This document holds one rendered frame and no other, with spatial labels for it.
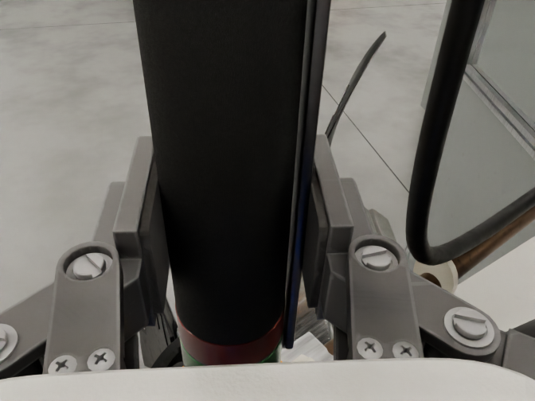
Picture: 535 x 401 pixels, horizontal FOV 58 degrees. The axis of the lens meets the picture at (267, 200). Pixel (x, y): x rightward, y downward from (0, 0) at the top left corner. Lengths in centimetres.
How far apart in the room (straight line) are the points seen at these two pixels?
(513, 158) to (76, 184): 213
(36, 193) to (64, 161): 30
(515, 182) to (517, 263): 79
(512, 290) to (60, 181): 251
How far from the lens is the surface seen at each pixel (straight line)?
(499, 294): 58
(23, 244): 249
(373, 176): 278
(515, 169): 137
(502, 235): 33
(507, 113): 140
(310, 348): 24
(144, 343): 74
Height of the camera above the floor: 157
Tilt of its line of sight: 39 degrees down
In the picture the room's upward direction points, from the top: 2 degrees clockwise
